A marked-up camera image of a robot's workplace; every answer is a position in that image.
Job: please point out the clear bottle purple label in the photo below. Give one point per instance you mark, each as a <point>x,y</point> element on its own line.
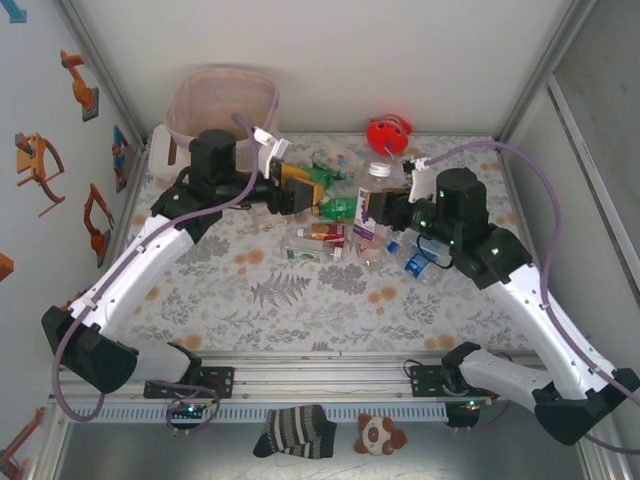
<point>364,227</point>

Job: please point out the green plastic soda bottle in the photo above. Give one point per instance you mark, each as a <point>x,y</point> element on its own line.
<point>325,176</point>
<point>340,207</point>

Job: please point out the red label plastic bottle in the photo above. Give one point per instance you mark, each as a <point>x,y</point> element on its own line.
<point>325,231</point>

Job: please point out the square clear bottle blue label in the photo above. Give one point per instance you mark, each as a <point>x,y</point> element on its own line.
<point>430,248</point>

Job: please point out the orange label plastic bottle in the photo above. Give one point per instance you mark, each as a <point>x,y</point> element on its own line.
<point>372,260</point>

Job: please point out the clear bottle green label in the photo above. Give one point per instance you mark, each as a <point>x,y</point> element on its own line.
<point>302,252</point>

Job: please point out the blue cap blue label bottle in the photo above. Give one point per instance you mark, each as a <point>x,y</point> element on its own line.
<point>417,264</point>

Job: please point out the beige mesh waste bin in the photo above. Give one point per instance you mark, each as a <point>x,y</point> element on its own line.
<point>210,100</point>

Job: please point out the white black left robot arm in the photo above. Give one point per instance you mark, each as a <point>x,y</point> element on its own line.
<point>135,270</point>

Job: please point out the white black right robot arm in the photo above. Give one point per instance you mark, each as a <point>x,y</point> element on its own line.
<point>540,320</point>

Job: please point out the clear bag of colourful caps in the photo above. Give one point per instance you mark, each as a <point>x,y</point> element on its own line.
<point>340,160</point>

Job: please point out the red round plastic toy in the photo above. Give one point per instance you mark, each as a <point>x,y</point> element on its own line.
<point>385,137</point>

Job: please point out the white plastic box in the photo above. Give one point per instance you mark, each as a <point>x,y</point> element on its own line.
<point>160,150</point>

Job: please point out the floral patterned tablecloth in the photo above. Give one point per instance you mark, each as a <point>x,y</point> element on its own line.
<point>225,320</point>

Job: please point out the small circuit board green LED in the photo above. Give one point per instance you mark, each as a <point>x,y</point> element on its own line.
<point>190,410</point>
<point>470,406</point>

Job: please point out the brown white plush toy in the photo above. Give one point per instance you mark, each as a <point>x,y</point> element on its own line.
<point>377,435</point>

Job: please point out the black white striped sock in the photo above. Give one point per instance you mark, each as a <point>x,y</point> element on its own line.
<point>295,430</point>

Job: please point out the blue orange wall sticker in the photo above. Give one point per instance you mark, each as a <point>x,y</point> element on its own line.
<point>120,155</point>

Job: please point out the aluminium frame post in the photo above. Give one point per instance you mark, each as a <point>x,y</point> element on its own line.
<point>87,35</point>
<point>547,70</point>

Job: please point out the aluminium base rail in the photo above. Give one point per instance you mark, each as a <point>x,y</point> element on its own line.
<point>320,377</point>

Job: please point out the orange gripper wall sticker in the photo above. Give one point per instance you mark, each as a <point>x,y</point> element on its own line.
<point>30,167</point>

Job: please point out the orange block wall sticker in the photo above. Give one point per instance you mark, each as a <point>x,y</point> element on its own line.
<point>5,267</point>

